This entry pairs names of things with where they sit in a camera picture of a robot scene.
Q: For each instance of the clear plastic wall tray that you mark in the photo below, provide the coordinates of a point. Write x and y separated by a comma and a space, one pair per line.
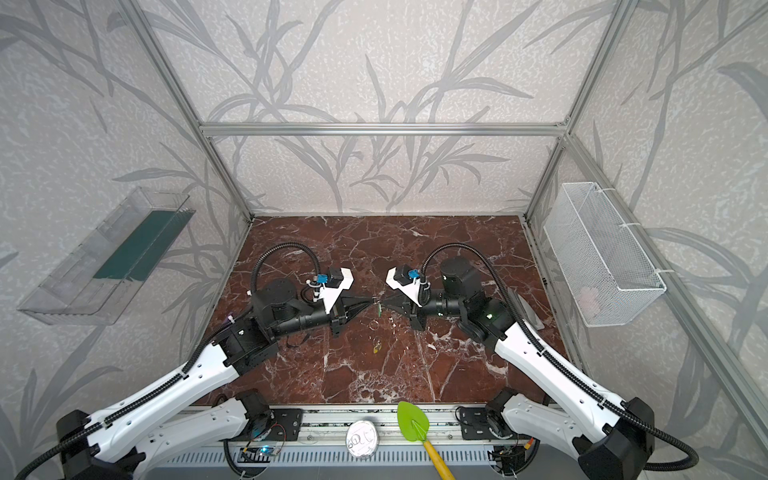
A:
96, 282

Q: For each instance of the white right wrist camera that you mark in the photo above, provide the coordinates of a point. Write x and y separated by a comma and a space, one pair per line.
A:
408, 281

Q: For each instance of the white wire mesh basket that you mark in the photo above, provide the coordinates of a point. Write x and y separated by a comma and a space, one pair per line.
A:
596, 247

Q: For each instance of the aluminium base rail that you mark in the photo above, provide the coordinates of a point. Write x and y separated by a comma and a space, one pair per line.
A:
312, 426

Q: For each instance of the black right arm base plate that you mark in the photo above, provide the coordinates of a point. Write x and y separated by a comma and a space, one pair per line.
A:
479, 423

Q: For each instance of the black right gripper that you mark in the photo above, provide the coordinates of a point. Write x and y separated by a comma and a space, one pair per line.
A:
414, 308

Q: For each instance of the grey metal tongs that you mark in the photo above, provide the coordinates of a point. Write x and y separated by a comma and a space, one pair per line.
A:
527, 312

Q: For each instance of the pink object in basket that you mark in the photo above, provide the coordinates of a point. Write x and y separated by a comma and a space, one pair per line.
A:
588, 301

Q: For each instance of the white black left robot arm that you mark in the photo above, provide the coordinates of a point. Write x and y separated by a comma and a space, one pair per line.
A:
135, 435

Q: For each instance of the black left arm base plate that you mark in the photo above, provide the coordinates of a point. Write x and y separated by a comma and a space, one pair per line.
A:
278, 425

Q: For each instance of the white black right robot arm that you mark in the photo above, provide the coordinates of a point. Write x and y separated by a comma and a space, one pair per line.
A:
579, 422

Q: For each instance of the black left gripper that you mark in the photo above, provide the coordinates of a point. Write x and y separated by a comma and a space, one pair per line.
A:
336, 316

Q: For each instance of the round silver tin lid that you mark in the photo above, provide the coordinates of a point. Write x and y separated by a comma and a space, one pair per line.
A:
362, 439

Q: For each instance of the green toy shovel yellow handle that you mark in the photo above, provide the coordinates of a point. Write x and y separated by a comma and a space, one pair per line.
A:
414, 426

